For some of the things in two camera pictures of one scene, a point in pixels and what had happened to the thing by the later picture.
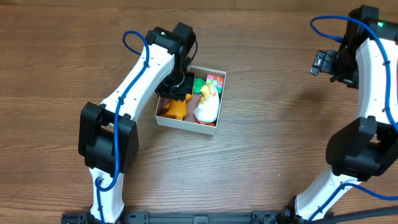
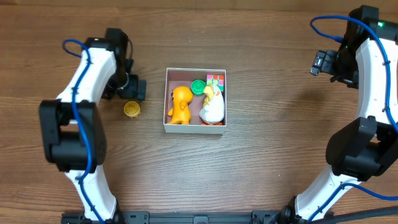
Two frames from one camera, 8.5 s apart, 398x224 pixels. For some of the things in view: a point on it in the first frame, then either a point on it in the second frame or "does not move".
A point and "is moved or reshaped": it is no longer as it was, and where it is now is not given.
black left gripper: x=176 y=90 → x=137 y=89
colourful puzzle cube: x=217 y=81 does not move
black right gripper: x=337 y=78 does not move
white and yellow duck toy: x=208 y=110 is moved or reshaped
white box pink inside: x=189 y=122 is moved or reshaped
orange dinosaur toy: x=177 y=109 is moved or reshaped
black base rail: x=253 y=217 does not move
